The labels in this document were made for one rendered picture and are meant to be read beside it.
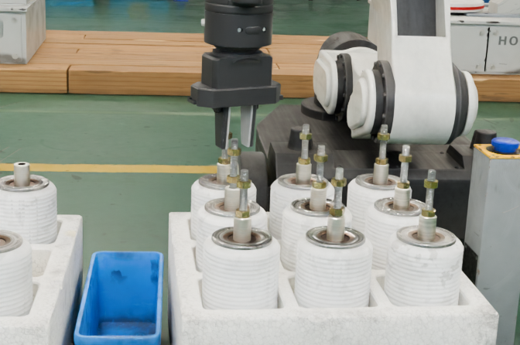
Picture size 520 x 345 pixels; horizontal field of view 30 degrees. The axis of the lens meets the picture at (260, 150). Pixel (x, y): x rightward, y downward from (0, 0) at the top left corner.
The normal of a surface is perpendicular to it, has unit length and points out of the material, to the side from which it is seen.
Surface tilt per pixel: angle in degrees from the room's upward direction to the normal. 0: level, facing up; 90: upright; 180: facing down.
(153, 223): 0
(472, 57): 90
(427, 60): 54
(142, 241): 0
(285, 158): 45
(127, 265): 88
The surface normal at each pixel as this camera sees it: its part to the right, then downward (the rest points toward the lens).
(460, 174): 0.10, -0.48
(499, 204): 0.13, 0.26
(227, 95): 0.45, 0.26
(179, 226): 0.04, -0.96
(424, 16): 0.11, -0.11
